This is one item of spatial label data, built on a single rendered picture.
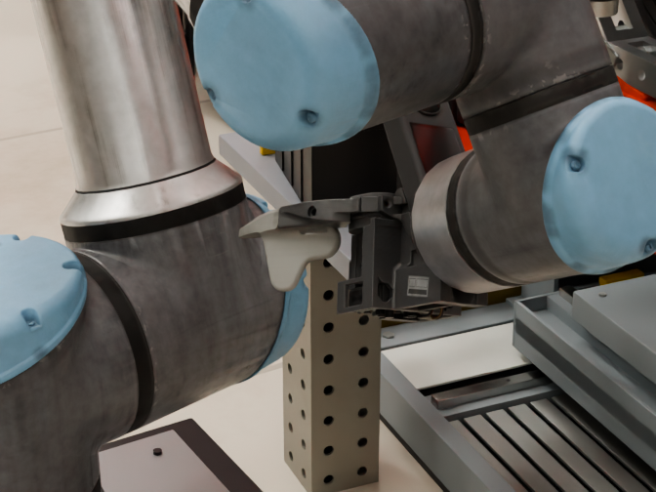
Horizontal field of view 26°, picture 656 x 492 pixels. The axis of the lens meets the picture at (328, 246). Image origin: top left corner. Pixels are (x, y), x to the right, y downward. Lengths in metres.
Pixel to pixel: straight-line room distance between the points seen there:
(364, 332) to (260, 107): 1.17
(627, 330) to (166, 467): 0.82
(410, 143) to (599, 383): 1.03
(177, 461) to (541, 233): 0.60
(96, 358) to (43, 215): 1.81
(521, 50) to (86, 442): 0.47
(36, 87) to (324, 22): 2.93
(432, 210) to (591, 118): 0.14
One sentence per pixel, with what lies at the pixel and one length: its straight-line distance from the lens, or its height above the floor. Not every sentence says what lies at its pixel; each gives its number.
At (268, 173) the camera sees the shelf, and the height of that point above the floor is 0.45.
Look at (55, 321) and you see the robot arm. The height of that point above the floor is 0.66.
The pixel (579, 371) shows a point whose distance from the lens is 1.99.
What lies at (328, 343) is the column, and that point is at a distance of 1.84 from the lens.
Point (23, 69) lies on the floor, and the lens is 3.73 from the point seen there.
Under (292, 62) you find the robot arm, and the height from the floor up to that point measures 0.92.
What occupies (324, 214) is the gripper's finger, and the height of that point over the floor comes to 0.73.
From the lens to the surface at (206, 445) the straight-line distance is 1.52.
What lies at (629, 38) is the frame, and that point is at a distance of 1.79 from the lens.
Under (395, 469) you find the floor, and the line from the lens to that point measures 2.01.
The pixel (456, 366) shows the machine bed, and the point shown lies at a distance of 2.11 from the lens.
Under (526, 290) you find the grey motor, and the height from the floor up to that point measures 0.11.
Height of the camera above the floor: 1.12
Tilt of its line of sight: 25 degrees down
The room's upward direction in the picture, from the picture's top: straight up
